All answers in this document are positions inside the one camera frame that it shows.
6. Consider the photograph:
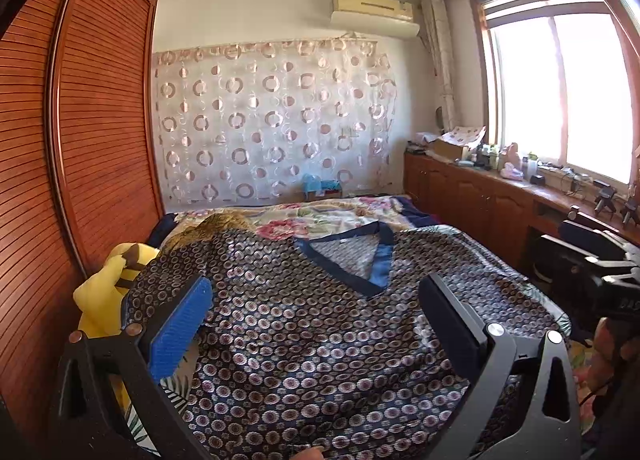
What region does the navy medallion patterned shirt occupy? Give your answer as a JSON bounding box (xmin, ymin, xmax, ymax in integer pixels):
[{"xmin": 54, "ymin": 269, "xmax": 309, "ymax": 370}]
[{"xmin": 122, "ymin": 221, "xmax": 570, "ymax": 459}]

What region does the person's right hand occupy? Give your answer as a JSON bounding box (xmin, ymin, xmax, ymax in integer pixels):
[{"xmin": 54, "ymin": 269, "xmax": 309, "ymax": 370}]
[{"xmin": 570, "ymin": 317, "xmax": 639, "ymax": 433}]

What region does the yellow plush toy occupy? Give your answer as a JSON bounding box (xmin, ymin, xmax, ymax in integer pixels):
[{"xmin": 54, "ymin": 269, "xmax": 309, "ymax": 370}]
[{"xmin": 72, "ymin": 241, "xmax": 161, "ymax": 421}]

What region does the wooden window-side cabinet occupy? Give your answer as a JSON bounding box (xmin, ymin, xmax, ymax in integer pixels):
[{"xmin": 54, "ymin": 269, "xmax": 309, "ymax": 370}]
[{"xmin": 404, "ymin": 153, "xmax": 639, "ymax": 277}]

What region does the pink figurine on cabinet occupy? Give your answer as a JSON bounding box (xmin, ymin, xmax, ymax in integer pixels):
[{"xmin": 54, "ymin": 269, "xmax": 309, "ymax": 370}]
[{"xmin": 499, "ymin": 142, "xmax": 524, "ymax": 181}]

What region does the floral bed quilt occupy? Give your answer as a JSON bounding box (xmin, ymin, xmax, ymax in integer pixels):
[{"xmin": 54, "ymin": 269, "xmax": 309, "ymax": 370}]
[{"xmin": 144, "ymin": 193, "xmax": 574, "ymax": 341}]

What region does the wooden louvered wardrobe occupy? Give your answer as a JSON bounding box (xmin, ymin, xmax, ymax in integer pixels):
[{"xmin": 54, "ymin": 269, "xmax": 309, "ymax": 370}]
[{"xmin": 1, "ymin": 0, "xmax": 164, "ymax": 445}]

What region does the cardboard box on cabinet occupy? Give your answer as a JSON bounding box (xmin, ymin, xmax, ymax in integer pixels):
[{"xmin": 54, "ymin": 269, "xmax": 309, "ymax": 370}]
[{"xmin": 430, "ymin": 126, "xmax": 486, "ymax": 161}]

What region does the blue toy at bedhead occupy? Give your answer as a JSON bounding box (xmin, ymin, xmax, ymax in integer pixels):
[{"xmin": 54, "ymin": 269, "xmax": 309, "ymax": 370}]
[{"xmin": 302, "ymin": 174, "xmax": 343, "ymax": 201}]

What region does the circle patterned sheer curtain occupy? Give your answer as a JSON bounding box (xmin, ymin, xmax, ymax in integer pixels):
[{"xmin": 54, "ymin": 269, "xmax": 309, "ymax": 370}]
[{"xmin": 152, "ymin": 37, "xmax": 397, "ymax": 209}]

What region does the tied beige window curtain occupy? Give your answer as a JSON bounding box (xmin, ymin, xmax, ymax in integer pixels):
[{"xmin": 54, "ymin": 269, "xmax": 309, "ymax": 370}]
[{"xmin": 421, "ymin": 0, "xmax": 459, "ymax": 131}]

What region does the window with wooden frame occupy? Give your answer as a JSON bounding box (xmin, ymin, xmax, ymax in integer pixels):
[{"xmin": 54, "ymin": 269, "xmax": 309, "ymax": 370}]
[{"xmin": 470, "ymin": 0, "xmax": 639, "ymax": 191}]

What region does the white wall air conditioner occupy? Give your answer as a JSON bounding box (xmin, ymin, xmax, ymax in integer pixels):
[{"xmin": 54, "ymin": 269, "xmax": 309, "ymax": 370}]
[{"xmin": 330, "ymin": 0, "xmax": 420, "ymax": 39}]

